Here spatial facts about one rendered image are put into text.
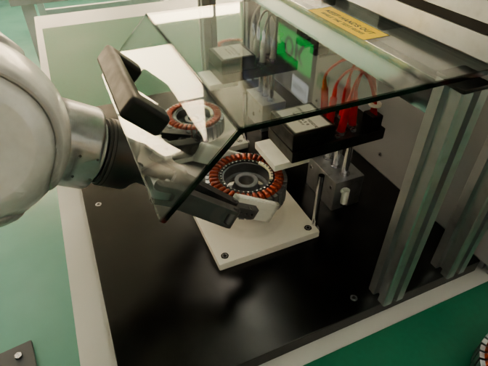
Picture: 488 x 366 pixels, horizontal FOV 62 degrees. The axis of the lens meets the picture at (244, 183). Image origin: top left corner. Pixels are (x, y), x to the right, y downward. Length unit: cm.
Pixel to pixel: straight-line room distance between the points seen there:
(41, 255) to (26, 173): 153
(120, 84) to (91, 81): 78
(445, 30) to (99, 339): 48
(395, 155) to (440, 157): 31
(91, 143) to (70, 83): 69
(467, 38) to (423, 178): 12
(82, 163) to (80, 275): 22
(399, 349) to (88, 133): 41
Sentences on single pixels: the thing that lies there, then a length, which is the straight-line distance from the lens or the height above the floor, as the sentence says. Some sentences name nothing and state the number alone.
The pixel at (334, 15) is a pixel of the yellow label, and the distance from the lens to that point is 45.
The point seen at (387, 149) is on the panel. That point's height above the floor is 82.
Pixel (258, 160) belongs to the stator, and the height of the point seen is 85.
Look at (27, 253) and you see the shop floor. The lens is 178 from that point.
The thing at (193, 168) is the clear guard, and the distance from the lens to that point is 26.
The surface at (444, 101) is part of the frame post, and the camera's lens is 38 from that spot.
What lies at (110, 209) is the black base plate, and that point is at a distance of 65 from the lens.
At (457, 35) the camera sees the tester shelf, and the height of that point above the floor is 108.
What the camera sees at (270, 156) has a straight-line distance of 54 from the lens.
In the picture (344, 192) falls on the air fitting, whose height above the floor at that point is 81.
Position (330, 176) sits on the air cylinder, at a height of 82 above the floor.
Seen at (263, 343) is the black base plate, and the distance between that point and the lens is 49.
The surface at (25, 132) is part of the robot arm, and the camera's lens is 21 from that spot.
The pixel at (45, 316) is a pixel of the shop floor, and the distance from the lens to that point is 156.
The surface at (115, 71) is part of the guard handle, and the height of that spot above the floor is 106.
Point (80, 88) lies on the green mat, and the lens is 108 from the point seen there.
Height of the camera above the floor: 119
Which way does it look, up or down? 39 degrees down
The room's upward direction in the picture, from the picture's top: straight up
